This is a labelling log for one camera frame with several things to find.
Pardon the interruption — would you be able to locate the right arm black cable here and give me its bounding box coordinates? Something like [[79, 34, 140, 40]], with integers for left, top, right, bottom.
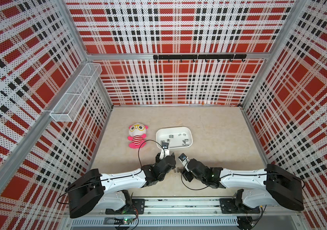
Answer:
[[180, 169, 210, 191]]

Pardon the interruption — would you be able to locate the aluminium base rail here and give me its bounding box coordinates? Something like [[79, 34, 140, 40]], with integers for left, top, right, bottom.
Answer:
[[59, 197, 307, 230]]

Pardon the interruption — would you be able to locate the black wall hook rail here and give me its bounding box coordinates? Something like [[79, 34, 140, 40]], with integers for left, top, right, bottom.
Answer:
[[153, 54, 247, 61]]

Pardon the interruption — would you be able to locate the pink white plush toy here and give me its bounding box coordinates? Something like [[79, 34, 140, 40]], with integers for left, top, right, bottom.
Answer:
[[128, 123, 148, 149]]

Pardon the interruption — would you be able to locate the white wire mesh basket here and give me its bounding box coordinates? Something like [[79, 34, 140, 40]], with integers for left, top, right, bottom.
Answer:
[[50, 63, 102, 122]]

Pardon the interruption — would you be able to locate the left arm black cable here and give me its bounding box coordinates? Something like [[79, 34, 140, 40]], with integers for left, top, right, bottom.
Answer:
[[138, 139, 164, 170]]

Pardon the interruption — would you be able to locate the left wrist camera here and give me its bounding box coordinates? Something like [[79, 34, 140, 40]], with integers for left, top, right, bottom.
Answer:
[[159, 141, 169, 160]]

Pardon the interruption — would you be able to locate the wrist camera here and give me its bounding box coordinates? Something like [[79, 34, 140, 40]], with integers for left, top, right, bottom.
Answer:
[[159, 141, 169, 160], [178, 153, 188, 168]]

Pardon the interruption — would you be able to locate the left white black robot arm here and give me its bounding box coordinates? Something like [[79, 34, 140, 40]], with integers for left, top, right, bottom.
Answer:
[[66, 154, 176, 219]]

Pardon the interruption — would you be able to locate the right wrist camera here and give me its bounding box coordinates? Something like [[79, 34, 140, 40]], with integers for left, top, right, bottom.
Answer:
[[178, 153, 188, 168]]

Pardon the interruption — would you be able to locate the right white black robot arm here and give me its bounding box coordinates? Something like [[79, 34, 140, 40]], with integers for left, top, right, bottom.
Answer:
[[179, 154, 304, 211]]

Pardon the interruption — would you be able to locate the white plastic storage box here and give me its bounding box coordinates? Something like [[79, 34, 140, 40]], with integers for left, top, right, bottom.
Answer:
[[156, 126, 194, 150]]

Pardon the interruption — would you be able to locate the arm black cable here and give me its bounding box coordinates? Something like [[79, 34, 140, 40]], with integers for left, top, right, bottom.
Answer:
[[180, 169, 210, 191], [138, 139, 164, 170]]

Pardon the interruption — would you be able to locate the green circuit board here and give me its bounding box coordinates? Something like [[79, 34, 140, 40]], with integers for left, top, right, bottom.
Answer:
[[114, 218, 131, 225]]

